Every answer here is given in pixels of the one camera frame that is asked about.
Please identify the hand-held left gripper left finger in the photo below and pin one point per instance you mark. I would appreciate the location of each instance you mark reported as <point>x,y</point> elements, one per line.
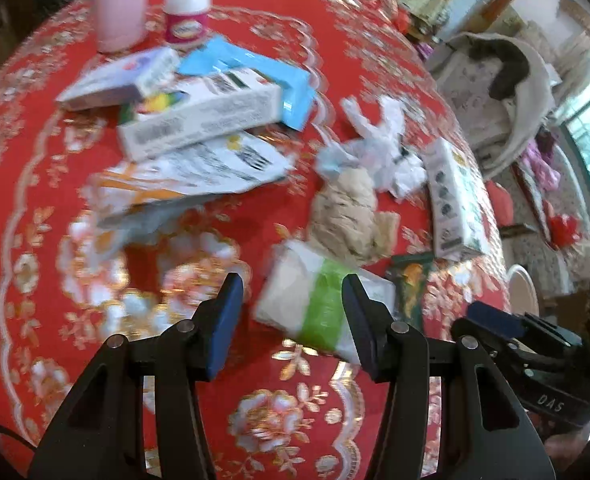
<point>223,325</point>

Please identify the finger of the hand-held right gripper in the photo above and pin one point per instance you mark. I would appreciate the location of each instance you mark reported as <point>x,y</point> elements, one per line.
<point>495,319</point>

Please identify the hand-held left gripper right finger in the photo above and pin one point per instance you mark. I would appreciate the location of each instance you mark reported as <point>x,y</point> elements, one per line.
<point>363,327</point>

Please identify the white green tissue packet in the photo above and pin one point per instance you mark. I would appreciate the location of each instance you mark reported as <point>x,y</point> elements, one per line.
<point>320,305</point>

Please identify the white round stool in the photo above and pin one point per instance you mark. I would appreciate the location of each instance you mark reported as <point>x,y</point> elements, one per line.
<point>523,285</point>

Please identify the green snack wrapper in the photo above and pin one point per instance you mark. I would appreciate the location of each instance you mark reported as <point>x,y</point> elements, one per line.
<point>409,285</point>

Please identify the red cushion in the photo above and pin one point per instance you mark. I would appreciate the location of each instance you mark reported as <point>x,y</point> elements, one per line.
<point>500,206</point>

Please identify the red floral tablecloth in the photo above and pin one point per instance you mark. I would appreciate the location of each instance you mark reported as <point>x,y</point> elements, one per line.
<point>255,435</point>

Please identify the white box with round prints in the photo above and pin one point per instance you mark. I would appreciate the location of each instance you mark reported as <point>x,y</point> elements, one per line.
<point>455,200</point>

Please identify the flat white printed plastic bag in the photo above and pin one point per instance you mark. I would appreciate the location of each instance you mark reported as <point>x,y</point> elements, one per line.
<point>185,175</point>

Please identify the pink clothing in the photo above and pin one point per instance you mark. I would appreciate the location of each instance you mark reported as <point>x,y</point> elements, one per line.
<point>540,160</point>

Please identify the crumpled white plastic bag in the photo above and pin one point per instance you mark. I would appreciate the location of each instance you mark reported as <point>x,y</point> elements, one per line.
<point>375,150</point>

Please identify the long white barcode box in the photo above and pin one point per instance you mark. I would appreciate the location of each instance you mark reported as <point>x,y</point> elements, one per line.
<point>200,117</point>

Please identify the white round wicker chair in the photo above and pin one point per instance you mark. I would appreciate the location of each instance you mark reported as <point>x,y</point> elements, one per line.
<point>515,110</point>

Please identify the dark cloth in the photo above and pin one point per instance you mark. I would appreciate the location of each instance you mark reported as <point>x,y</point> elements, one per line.
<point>507,67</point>

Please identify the light blue packet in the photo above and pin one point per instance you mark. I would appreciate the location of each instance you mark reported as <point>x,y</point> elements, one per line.
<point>270,77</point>

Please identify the white purple carton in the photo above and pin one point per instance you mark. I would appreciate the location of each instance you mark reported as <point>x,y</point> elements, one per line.
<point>120,80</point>

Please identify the white bottle with pink label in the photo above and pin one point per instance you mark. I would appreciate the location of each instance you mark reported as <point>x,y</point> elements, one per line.
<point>187,10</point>

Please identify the pink plastic bottle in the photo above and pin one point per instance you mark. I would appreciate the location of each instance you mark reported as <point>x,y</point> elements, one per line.
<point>118,5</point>

